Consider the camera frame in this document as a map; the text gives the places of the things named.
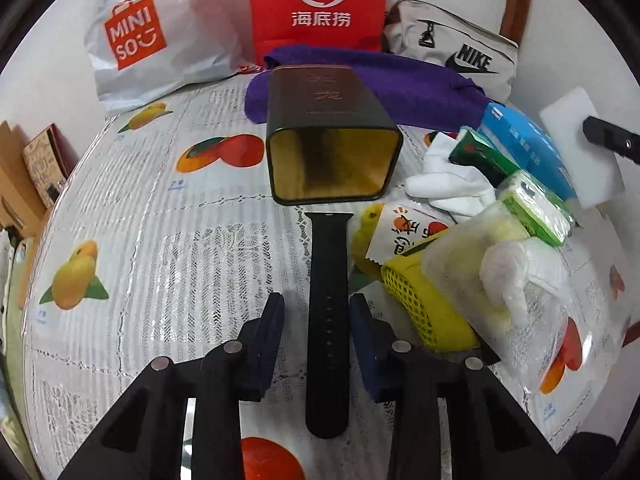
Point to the yellow Adidas mesh pouch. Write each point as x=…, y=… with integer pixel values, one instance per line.
x=440, y=327

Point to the brown cardboard box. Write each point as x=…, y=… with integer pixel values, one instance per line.
x=21, y=205

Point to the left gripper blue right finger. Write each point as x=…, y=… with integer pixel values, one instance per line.
x=373, y=341

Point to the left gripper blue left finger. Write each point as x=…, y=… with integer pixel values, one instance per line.
x=261, y=340

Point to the red paper shopping bag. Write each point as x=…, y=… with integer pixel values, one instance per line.
x=349, y=24

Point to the fruit print tablecloth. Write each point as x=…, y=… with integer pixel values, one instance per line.
x=164, y=243

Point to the white sock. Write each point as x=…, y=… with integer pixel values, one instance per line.
x=462, y=191

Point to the orange print snack sachet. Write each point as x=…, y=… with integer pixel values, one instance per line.
x=402, y=225

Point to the clear bag with cotton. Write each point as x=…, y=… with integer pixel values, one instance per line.
x=517, y=292

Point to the patterned small card box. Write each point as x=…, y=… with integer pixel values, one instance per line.
x=49, y=160

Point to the purple towel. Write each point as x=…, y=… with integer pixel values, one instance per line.
x=413, y=93

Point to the white sponge block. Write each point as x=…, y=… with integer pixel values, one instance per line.
x=593, y=170

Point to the grey Nike pouch bag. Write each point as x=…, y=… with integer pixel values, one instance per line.
x=429, y=33

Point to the blue tissue pack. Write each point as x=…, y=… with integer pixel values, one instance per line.
x=517, y=137

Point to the green wet wipes pack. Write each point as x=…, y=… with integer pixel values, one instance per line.
x=542, y=213

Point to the green carton box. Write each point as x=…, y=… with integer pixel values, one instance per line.
x=473, y=149

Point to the white Miniso plastic bag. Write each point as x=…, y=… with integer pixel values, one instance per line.
x=141, y=50

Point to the dark green tin box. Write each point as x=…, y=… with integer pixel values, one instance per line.
x=329, y=140

